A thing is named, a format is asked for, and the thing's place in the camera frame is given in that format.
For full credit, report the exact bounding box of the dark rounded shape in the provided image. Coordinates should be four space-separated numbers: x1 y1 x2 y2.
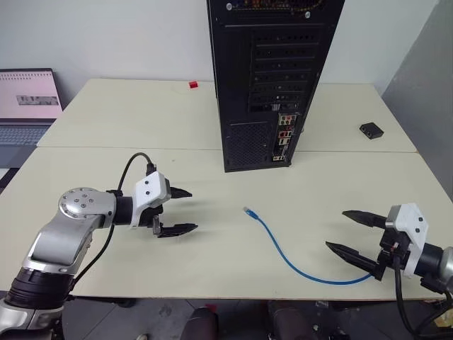
190 306 219 340

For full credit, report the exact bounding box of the grey open laptop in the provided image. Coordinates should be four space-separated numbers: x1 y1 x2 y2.
0 67 65 168

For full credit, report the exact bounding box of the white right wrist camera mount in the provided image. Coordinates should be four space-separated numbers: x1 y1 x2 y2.
384 203 431 281

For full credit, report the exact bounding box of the black computer tower case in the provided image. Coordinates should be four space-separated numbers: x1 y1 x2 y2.
206 0 346 174

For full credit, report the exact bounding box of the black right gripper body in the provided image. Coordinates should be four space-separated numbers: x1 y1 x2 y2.
374 227 414 283

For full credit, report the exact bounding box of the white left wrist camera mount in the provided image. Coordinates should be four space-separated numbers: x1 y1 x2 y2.
130 171 172 231

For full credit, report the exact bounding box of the small black adapter box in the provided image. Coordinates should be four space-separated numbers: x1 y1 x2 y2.
359 122 386 140

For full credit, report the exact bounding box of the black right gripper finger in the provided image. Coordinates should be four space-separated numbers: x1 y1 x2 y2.
341 209 389 230
325 241 381 276

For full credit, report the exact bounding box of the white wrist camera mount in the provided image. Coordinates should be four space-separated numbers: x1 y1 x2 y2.
384 203 431 281
130 171 172 231

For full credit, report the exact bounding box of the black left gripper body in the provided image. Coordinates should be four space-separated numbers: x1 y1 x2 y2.
138 203 166 235

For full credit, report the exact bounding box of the blue ethernet cable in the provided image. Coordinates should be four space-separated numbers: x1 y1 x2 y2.
242 206 377 285

